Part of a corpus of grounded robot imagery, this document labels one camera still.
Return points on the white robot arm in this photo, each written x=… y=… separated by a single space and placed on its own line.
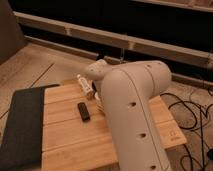
x=125 y=91

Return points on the white window frame rail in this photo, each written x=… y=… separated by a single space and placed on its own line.
x=153 y=48

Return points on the wooden board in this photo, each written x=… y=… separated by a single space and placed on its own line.
x=69 y=143

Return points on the dark grey mat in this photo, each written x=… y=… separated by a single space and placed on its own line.
x=22 y=138

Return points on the white tube bottle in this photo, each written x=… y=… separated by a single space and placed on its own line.
x=86 y=87

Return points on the black rectangular block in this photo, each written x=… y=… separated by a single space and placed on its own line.
x=84 y=113

